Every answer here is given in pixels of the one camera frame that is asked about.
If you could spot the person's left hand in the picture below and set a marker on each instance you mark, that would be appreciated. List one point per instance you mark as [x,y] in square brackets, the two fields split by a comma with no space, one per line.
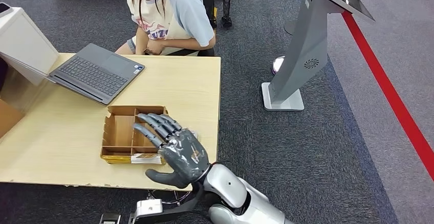
[155,47]

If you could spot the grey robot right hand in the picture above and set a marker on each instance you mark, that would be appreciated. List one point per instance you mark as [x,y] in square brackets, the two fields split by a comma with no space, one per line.
[183,158]

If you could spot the person's left forearm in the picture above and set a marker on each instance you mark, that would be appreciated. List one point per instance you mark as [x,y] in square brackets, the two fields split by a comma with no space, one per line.
[190,43]

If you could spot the person's right forearm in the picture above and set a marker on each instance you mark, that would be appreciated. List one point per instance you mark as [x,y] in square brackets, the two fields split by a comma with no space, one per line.
[140,43]

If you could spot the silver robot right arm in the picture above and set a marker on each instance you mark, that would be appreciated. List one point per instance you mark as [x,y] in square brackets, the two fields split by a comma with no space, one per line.
[227,185]

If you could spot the white card sleeves stack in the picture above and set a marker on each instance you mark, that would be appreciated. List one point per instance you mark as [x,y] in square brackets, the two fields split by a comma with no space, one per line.
[145,161]

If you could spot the person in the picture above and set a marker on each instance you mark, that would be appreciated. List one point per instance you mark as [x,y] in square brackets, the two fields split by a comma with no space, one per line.
[183,9]

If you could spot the grey laptop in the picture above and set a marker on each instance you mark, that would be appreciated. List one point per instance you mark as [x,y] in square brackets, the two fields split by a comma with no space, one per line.
[95,73]

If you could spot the cardboard organizer box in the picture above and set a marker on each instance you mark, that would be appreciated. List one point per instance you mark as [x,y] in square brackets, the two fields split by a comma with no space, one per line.
[118,131]

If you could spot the black white humanoid robot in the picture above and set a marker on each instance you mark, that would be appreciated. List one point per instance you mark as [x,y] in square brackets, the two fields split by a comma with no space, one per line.
[226,21]

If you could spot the steel floor plate white label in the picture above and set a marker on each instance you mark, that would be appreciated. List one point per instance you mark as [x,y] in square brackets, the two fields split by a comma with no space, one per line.
[110,219]

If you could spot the round shiny disc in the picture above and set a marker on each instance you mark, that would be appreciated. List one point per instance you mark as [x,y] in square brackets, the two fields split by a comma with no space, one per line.
[278,65]

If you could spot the white cabinet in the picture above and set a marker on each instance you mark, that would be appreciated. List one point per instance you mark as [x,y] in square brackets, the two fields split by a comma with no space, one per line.
[23,41]

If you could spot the grey round base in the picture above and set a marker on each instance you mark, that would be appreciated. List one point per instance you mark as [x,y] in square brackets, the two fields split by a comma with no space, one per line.
[289,27]

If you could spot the grey kiosk stand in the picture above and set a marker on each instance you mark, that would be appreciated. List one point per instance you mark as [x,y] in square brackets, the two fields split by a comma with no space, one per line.
[305,46]

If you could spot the black phone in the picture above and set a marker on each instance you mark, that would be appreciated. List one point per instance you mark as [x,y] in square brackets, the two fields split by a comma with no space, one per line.
[3,9]

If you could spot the brown cardboard box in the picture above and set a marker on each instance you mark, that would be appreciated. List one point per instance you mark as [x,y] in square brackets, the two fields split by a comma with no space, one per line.
[8,119]

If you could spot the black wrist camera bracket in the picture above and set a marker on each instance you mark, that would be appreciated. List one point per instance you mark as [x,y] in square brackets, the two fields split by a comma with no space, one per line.
[183,205]

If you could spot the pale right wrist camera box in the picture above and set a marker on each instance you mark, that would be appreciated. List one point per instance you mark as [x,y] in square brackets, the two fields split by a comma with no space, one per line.
[149,208]

